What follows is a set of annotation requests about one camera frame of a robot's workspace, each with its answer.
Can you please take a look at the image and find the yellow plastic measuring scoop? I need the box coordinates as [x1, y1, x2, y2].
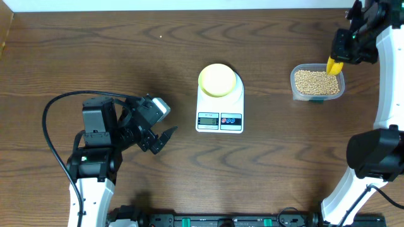
[326, 57, 343, 76]

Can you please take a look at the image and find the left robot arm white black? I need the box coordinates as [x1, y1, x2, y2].
[67, 95, 177, 226]

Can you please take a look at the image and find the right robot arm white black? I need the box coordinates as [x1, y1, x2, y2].
[318, 0, 403, 226]

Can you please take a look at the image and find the white digital kitchen scale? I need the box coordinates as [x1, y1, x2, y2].
[195, 73, 244, 134]

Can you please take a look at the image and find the pale yellow bowl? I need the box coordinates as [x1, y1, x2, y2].
[198, 64, 237, 98]

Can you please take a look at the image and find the clear container of soybeans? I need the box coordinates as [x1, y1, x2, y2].
[290, 64, 345, 102]

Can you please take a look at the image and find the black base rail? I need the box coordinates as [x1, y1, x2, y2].
[107, 204, 388, 227]

